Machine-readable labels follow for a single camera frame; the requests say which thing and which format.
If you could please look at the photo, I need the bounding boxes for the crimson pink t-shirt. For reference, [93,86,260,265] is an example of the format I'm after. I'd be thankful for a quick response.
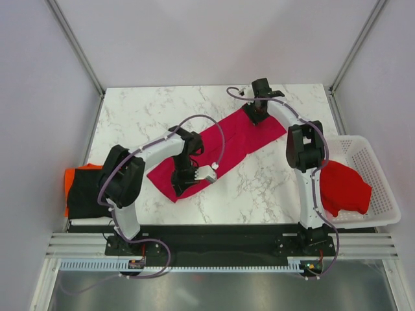
[147,109,287,203]

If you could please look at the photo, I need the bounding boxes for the aluminium front rail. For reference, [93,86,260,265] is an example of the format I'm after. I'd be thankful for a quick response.
[46,233,398,260]

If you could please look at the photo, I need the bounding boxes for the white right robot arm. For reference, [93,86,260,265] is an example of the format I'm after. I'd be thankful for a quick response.
[238,78,327,255]

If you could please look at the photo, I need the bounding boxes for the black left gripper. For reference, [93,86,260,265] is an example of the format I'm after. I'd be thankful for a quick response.
[171,154,200,198]

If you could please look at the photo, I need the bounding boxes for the aluminium frame post right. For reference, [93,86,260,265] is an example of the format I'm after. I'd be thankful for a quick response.
[327,0,390,95]

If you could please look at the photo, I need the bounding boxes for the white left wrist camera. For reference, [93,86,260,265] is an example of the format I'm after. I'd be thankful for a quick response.
[195,165,217,183]

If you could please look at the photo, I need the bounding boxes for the aluminium frame post left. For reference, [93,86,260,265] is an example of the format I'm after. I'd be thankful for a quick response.
[44,0,106,98]

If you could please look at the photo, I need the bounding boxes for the white plastic laundry basket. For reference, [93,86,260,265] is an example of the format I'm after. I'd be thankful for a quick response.
[326,135,401,229]

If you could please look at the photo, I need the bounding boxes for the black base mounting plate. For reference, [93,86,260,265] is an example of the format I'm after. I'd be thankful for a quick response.
[72,224,375,267]

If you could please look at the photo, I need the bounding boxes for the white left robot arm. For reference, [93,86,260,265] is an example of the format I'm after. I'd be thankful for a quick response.
[97,127,204,255]

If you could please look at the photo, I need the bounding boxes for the red t-shirt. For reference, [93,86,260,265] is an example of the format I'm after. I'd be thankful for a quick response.
[320,160,372,217]

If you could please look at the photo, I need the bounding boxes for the aluminium frame post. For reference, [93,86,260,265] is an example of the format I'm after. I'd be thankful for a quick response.
[327,0,390,95]
[44,0,106,98]

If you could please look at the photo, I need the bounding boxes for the white slotted cable duct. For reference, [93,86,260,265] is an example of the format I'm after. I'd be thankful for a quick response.
[59,258,310,273]

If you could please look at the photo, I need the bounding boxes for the white folded t-shirt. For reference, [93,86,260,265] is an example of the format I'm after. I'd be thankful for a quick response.
[70,216,113,226]

